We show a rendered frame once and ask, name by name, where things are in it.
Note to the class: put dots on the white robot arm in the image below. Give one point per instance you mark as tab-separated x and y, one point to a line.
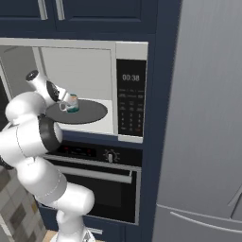
38	176

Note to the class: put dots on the black oven door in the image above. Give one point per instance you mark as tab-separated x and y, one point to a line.
107	195

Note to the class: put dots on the white orange teal tea cup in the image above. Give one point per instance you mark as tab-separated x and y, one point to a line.
73	104

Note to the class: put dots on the microwave door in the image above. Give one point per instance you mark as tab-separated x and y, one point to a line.
3	97

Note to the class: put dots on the black built-in oven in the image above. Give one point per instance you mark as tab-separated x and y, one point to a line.
104	176

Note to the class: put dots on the silver microwave oven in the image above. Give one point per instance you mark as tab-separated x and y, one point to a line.
130	94

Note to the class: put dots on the dark round microwave turntable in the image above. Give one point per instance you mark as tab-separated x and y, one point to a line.
88	112

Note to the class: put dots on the silver oven knob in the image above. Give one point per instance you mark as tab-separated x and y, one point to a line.
110	157

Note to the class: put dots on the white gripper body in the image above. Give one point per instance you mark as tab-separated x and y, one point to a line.
64	94

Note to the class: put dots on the silver fridge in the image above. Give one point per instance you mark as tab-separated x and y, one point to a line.
201	126

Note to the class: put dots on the navy drawer front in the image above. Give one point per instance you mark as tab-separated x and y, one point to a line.
108	231

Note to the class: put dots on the navy cupboard door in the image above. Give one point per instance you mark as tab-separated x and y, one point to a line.
107	14
19	12

